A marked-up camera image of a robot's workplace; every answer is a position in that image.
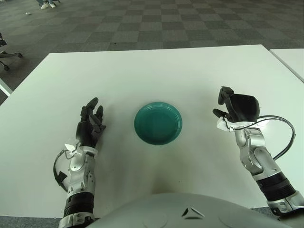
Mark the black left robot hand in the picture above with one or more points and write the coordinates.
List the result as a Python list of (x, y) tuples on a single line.
[(85, 133)]

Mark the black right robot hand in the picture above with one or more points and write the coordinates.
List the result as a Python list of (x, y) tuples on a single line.
[(244, 109)]

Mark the teal green round plate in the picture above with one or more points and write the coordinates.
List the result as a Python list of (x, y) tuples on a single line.
[(158, 123)]

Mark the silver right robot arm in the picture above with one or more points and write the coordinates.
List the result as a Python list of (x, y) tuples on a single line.
[(256, 154)]

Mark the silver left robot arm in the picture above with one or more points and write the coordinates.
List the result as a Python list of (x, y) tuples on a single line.
[(79, 175)]

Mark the white rectangular table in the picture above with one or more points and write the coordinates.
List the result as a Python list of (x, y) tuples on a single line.
[(4, 88), (291, 60)]

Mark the black office chair base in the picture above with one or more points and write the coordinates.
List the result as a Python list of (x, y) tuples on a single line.
[(12, 54)]

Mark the grey robot torso shell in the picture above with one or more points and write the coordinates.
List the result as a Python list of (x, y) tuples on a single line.
[(166, 211)]

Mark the white sneaker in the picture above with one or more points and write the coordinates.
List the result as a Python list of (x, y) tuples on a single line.
[(44, 6), (51, 5)]

